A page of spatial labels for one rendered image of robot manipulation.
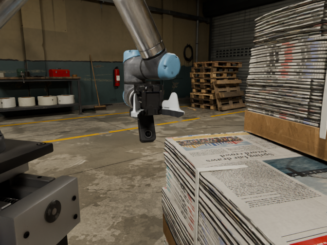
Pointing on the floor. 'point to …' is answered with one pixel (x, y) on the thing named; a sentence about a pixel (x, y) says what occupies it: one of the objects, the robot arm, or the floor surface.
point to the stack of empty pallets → (206, 100)
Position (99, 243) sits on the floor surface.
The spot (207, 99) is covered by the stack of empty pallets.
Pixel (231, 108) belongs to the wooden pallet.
